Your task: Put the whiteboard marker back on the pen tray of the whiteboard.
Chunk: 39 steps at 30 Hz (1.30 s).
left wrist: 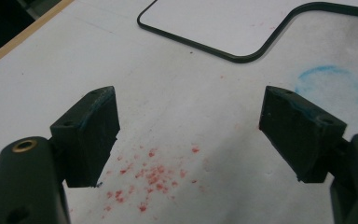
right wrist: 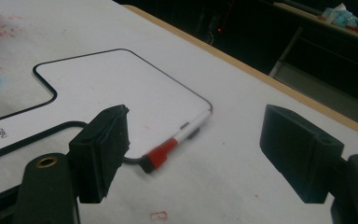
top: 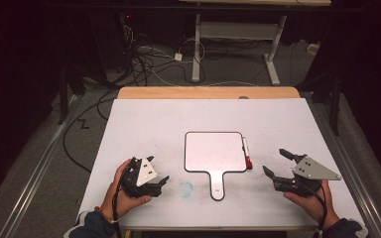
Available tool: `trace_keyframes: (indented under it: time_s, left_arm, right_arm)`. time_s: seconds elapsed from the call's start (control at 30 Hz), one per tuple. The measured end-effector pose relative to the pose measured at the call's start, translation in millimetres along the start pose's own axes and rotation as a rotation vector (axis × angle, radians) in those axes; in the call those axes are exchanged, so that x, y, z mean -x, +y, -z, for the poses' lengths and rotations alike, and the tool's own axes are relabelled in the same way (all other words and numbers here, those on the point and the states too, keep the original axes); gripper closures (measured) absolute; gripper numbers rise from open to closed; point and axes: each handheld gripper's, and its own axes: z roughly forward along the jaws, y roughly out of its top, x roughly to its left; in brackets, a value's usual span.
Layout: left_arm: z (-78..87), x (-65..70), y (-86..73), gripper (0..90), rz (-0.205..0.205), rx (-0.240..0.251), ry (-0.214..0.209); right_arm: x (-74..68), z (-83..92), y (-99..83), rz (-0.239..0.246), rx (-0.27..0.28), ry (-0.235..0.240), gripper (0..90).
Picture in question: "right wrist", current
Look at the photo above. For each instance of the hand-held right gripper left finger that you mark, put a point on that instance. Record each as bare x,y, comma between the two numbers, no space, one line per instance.
101,149

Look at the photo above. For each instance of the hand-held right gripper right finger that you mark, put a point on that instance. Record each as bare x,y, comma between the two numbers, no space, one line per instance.
298,152

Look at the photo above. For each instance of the white paddle whiteboard black rim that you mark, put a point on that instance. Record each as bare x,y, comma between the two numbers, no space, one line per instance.
115,87

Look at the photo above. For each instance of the white marker pen red cap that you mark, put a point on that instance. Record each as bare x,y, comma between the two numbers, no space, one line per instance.
180,137

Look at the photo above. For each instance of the wooden table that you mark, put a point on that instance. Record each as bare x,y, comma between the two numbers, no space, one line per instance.
261,74

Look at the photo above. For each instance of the crumpled blue white cloth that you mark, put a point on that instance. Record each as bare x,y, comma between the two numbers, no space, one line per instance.
340,16

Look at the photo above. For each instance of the white frame desk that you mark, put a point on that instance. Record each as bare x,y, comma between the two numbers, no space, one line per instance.
287,53

